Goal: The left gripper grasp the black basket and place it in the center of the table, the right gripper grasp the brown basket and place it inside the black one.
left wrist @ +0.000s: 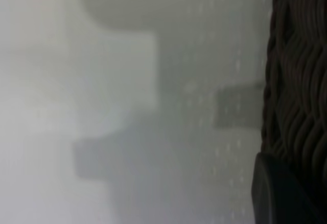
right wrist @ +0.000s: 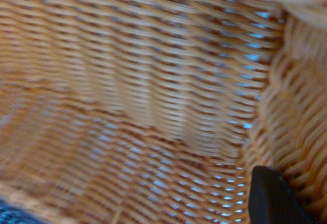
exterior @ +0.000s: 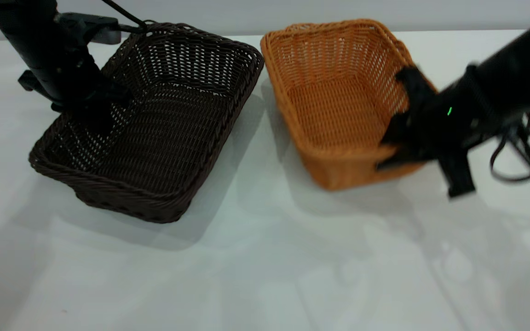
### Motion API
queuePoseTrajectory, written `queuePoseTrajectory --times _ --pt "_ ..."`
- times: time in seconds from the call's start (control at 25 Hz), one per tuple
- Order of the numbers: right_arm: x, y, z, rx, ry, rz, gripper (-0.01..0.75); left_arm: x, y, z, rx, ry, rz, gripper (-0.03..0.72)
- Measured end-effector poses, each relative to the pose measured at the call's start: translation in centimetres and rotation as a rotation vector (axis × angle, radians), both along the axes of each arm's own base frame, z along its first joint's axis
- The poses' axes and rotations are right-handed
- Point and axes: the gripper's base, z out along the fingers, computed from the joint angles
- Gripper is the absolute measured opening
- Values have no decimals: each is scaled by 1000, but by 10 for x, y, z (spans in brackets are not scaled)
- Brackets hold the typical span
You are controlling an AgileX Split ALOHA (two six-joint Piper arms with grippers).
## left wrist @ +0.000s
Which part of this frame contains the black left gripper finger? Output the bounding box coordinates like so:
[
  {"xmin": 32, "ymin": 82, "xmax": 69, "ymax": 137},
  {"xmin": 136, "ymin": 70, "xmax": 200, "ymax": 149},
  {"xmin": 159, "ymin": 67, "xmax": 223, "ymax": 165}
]
[{"xmin": 251, "ymin": 152, "xmax": 327, "ymax": 224}]

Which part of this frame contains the black woven wicker basket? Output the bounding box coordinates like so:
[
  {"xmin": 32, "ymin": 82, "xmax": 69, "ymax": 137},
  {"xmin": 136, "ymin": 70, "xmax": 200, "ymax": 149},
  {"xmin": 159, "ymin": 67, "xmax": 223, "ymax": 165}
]
[{"xmin": 261, "ymin": 0, "xmax": 327, "ymax": 178}]

